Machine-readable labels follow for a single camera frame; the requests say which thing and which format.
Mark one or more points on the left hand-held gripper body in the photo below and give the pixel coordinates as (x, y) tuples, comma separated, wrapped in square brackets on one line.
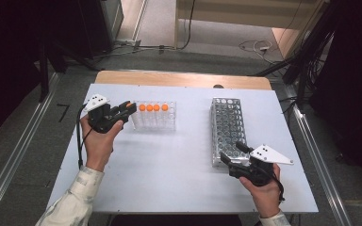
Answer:
[(102, 121)]

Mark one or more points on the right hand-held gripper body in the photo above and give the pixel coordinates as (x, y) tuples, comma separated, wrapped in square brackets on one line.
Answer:
[(257, 174)]

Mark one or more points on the perforated metal tube rack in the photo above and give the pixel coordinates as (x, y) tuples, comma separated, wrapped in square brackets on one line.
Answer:
[(227, 109)]

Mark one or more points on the clear acrylic tube rack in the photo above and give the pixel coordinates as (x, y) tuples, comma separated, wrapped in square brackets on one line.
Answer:
[(171, 121)]

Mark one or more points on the person's left hand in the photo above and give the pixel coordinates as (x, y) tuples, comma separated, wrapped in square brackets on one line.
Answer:
[(97, 147)]

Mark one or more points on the person's right hand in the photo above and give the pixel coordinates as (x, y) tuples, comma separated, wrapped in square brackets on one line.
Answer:
[(265, 201)]

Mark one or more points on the grey power strip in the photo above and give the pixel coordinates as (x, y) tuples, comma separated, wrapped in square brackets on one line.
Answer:
[(128, 42)]

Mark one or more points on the black metal stand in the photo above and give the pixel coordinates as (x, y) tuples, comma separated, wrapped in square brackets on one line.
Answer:
[(301, 84), (44, 78)]

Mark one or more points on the dark cabinet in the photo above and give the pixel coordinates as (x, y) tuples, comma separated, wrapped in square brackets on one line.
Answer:
[(113, 19)]

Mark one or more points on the black curtain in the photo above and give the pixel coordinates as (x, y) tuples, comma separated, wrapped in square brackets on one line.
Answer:
[(358, 78), (6, 62)]

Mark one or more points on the light wooden furniture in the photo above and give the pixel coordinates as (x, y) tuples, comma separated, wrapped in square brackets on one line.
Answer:
[(248, 12)]

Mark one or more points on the aluminium floor rail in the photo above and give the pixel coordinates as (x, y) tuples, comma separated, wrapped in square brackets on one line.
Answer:
[(335, 197), (15, 157)]

